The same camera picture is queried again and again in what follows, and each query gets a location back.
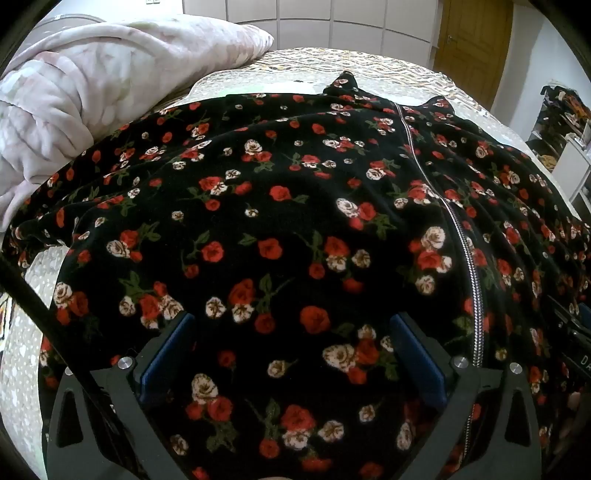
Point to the brown wooden door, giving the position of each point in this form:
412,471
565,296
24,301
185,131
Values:
475,41

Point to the cluttered dresser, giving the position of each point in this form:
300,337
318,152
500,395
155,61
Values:
558,120

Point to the black floral zip garment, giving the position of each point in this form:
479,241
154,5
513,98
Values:
295,221

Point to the pink floral quilt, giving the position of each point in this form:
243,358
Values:
69,92

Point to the bed with patterned bedspread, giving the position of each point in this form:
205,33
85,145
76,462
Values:
369,64

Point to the pale panelled wardrobe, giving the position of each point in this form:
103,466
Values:
323,23

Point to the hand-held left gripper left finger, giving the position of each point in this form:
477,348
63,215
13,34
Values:
166,357

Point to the pink headboard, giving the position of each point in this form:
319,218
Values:
69,19

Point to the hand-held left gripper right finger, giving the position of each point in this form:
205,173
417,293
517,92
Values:
422,357

